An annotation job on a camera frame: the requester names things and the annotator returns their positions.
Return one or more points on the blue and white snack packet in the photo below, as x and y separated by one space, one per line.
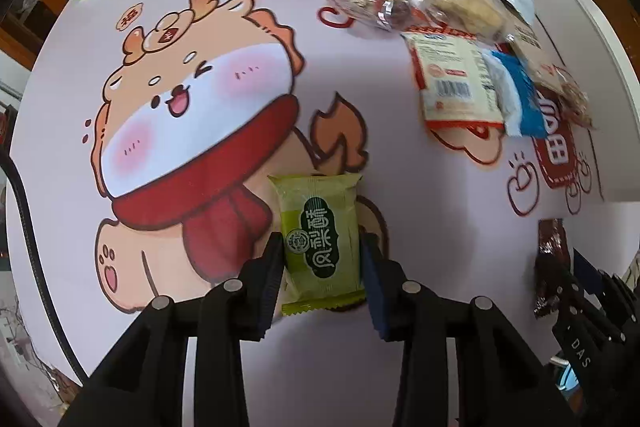
520 102

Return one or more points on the cream snack packet red edge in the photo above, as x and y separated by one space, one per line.
450 77

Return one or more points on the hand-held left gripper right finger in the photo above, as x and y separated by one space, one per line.
372 292

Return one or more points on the white plastic basket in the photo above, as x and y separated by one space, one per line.
600 107

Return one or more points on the clear bag of puffed cake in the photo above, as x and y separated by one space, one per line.
470 4

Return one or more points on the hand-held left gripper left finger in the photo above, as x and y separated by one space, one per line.
272 269

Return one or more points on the green snack packet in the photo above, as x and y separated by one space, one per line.
320 242

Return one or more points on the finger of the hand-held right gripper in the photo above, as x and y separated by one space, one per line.
586 276
560 292

